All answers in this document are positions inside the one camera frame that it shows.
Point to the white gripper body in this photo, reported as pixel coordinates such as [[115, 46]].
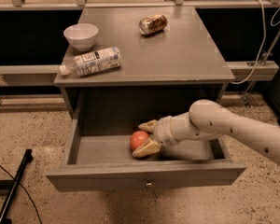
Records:
[[162, 131]]

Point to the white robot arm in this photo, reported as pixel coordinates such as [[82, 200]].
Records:
[[207, 120]]

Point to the brown soda can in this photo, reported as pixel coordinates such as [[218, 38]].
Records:
[[152, 24]]

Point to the grey cabinet with counter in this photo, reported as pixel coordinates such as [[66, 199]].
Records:
[[183, 53]]

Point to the black stand leg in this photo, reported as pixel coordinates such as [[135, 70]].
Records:
[[8, 188]]

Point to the clear plastic water bottle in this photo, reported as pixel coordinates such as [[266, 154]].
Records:
[[93, 62]]

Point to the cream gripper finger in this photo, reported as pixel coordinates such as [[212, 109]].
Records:
[[148, 126], [149, 147]]

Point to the grey open top drawer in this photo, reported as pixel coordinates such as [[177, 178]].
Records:
[[98, 157]]

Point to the white ceramic bowl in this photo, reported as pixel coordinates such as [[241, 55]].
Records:
[[81, 36]]

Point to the red apple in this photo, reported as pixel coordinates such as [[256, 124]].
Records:
[[137, 139]]

